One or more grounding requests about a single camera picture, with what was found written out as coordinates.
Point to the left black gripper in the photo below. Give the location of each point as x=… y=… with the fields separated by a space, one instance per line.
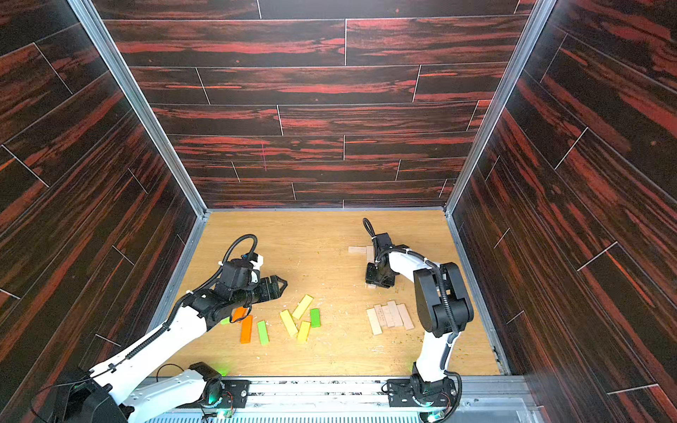
x=276 y=292

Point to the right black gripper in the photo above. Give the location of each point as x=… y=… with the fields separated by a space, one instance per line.
x=379 y=275

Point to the natural wood block crosswise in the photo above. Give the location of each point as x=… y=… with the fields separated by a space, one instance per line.
x=357 y=250

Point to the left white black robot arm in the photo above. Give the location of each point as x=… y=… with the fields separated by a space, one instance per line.
x=113 y=390

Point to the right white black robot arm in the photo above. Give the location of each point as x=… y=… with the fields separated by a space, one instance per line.
x=444 y=309

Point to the left yellow block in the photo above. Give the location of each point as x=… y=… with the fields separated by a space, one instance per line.
x=289 y=323

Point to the upper yellow block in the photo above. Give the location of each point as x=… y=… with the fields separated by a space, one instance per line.
x=302 y=307

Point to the upper orange block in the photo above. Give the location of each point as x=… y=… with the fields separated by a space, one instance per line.
x=239 y=314

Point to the orange block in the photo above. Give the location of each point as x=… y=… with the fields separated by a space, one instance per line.
x=246 y=330
x=239 y=314

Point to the long light green block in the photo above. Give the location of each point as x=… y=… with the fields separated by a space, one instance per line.
x=263 y=333

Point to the short green block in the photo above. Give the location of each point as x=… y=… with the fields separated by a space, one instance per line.
x=315 y=318

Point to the small yellow block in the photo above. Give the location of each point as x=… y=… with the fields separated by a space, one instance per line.
x=304 y=332

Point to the lower orange block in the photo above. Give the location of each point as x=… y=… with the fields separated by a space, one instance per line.
x=246 y=330

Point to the aluminium front rail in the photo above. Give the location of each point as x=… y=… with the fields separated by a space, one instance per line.
x=496 y=398

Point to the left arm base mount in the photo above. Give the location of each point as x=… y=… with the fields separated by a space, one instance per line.
x=220 y=392

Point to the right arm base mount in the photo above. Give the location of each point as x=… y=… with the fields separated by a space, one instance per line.
x=402 y=392

